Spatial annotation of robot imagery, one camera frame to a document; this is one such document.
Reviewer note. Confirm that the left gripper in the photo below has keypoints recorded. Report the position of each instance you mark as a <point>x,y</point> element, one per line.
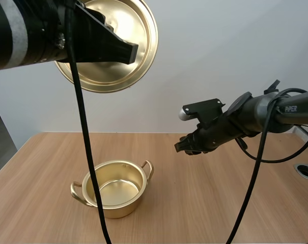
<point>100,48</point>

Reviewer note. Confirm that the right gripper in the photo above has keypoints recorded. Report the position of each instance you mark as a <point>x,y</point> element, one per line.
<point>214,134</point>

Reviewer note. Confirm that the gold pot lid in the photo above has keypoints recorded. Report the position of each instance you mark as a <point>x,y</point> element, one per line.
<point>136,28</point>

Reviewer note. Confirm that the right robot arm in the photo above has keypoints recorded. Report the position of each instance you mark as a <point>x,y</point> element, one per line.
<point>292,111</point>

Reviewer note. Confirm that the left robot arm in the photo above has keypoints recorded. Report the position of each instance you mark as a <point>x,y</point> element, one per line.
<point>1,33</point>

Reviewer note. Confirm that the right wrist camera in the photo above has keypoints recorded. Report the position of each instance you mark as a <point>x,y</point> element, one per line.
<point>206,109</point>

